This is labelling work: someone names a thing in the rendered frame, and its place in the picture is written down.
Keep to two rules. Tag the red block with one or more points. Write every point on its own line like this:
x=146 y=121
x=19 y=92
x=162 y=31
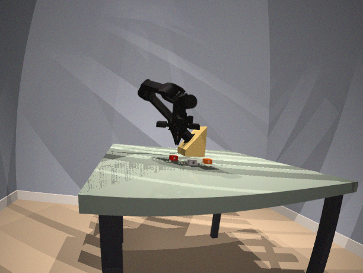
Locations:
x=173 y=157

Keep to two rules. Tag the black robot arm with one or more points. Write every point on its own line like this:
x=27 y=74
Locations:
x=176 y=96

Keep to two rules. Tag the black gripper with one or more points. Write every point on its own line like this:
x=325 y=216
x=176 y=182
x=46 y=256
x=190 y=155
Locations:
x=172 y=127

